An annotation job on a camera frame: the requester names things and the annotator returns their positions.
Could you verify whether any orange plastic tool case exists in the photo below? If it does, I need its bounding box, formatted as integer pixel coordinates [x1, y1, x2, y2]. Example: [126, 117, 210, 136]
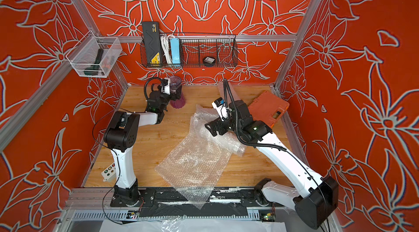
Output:
[248, 91, 290, 128]

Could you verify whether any clear acrylic wall bin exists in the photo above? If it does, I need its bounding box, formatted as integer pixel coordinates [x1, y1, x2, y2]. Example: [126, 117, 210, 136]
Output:
[65, 31, 122, 78]

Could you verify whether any dark green handled tool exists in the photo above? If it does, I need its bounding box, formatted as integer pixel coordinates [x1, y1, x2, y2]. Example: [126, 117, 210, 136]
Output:
[84, 48, 104, 76]

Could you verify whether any white button control box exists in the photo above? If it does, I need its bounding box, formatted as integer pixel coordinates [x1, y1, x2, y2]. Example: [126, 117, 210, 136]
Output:
[101, 163, 116, 182]

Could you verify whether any bubble wrap sheet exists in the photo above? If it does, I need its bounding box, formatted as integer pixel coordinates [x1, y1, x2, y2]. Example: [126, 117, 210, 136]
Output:
[155, 105, 246, 210]

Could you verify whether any white coiled cable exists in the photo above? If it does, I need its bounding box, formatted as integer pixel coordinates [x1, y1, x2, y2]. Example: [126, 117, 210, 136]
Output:
[161, 34, 177, 66]

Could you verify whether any purple blue glass vase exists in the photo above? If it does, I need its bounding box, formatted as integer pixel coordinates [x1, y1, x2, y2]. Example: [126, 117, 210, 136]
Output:
[170, 76, 186, 109]

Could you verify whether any small black round device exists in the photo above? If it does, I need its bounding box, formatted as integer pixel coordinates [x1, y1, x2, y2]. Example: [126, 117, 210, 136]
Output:
[203, 56, 217, 67]

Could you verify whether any bubble wrapped bundle rear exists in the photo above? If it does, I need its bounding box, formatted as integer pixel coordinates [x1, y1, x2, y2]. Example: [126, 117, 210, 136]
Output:
[217, 82, 242, 106]

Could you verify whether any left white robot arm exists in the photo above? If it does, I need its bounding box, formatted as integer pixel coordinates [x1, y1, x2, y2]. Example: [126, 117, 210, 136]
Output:
[104, 90, 172, 207]

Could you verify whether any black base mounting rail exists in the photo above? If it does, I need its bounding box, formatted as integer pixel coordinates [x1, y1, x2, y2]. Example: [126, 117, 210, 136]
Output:
[106, 187, 283, 221]

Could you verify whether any black wire wall basket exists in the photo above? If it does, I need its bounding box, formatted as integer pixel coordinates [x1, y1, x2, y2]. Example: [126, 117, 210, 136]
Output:
[140, 33, 239, 68]

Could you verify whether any black box with yellow label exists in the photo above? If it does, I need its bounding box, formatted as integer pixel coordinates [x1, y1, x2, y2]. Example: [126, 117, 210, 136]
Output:
[142, 21, 162, 67]

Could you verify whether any light blue box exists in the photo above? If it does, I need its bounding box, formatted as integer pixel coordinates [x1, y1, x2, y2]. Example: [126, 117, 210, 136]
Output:
[170, 38, 181, 67]

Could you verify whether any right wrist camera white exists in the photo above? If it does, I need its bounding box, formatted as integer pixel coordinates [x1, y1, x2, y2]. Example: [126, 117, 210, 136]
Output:
[212, 97, 229, 121]

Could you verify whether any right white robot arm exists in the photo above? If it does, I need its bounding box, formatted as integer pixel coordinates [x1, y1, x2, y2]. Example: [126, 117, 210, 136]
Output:
[205, 98, 339, 229]

